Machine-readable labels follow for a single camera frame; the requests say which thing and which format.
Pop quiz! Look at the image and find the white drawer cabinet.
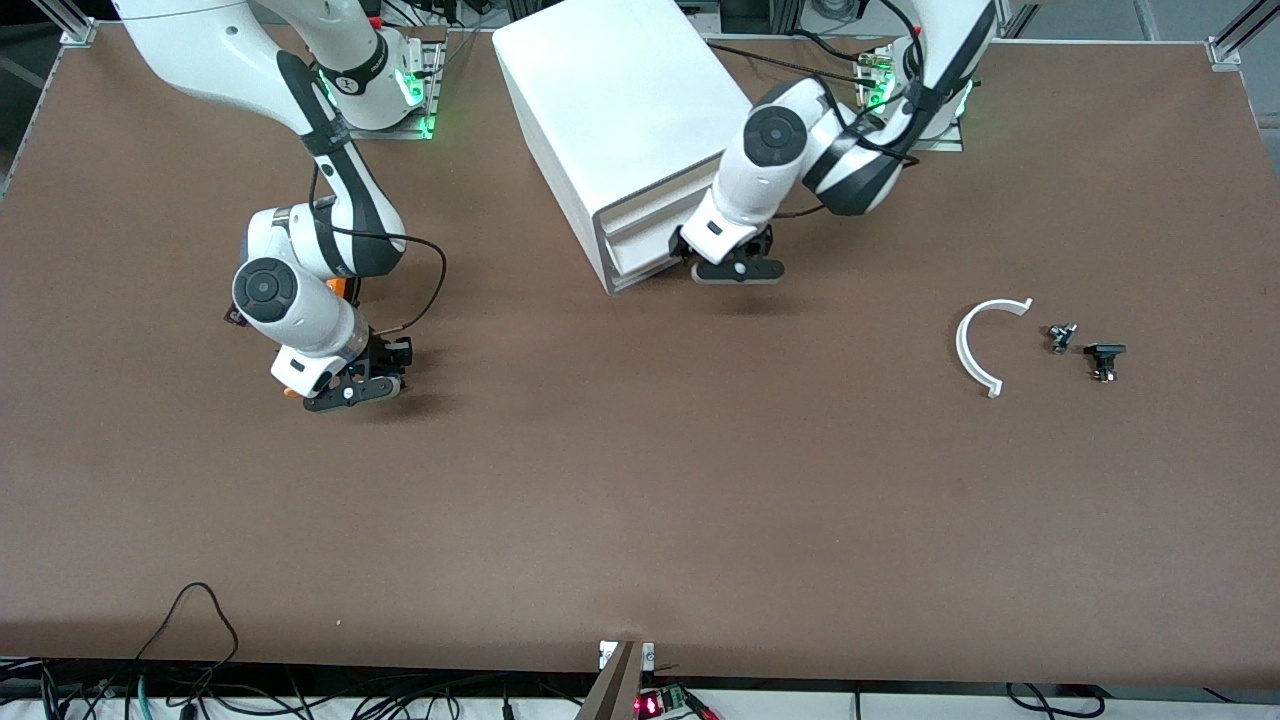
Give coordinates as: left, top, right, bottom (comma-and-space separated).
492, 0, 756, 296

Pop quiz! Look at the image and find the white semicircular plastic clamp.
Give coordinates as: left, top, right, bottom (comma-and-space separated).
955, 297, 1034, 399

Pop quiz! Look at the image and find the electronics board with red light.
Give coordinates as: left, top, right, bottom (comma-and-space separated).
633, 685, 721, 720

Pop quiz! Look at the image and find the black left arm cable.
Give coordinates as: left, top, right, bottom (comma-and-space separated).
770, 0, 926, 217

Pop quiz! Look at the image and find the black cable behind cabinet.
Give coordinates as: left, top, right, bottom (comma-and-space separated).
705, 40, 873, 83

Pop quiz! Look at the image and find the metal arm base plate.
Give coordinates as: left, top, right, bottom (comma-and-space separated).
857, 45, 966, 153
345, 28, 447, 140

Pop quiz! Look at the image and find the black looped cable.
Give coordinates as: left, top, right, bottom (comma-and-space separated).
130, 582, 241, 691

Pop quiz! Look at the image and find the black cable bundle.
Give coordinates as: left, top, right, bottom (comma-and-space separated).
0, 655, 601, 720

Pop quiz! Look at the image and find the aluminium strut bracket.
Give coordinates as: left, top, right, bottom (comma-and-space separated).
575, 640, 656, 720

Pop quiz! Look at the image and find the aluminium frame profile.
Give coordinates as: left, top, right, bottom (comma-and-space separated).
30, 0, 98, 48
1208, 0, 1280, 71

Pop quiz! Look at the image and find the black coiled cable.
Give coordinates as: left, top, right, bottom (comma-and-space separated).
1005, 683, 1106, 720

